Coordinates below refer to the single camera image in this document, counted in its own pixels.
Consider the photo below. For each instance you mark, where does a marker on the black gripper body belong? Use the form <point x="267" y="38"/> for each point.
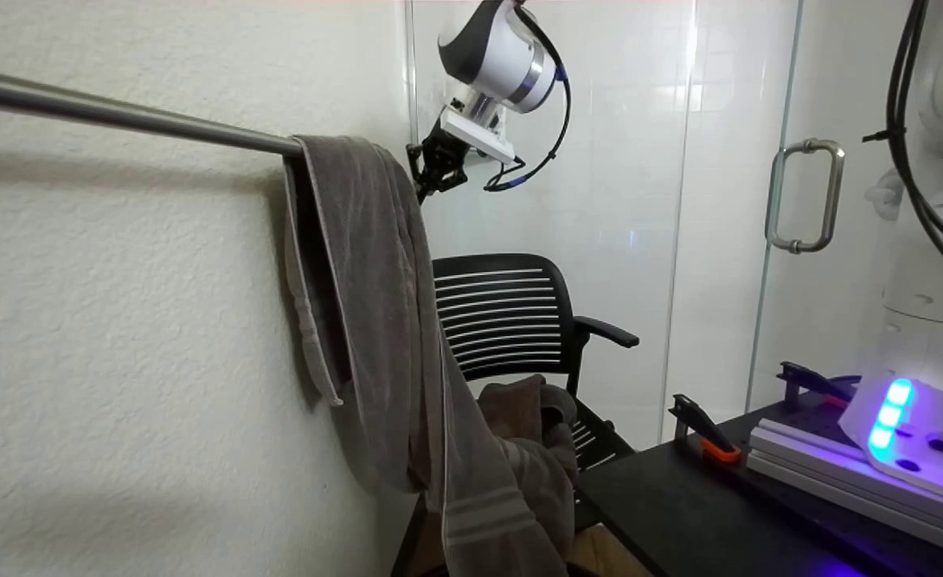
<point x="438" y="164"/>

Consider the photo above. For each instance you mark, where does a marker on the grey towel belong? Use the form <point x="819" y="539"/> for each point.
<point x="359" y="287"/>

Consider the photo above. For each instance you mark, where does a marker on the brown towel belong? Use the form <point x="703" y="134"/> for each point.
<point x="529" y="407"/>

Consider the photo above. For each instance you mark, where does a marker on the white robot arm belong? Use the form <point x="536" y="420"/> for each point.
<point x="606" y="195"/>

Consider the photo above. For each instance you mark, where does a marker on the black office chair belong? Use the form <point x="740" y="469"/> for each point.
<point x="524" y="340"/>

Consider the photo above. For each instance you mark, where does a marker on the metal towel bar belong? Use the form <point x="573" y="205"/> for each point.
<point x="116" y="113"/>

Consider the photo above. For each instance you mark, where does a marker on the glass shower door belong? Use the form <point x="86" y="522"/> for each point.
<point x="779" y="255"/>

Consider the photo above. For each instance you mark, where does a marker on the orange black clamp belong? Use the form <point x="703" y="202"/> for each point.
<point x="696" y="432"/>

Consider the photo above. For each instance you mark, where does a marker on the purple black clamp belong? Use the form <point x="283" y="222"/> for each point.
<point x="806" y="381"/>

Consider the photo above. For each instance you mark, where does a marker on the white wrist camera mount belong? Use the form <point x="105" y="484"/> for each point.
<point x="477" y="136"/>

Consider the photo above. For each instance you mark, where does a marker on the metal shower door handle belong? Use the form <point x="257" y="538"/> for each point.
<point x="804" y="205"/>

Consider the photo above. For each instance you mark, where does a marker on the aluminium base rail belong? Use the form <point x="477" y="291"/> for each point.
<point x="901" y="495"/>

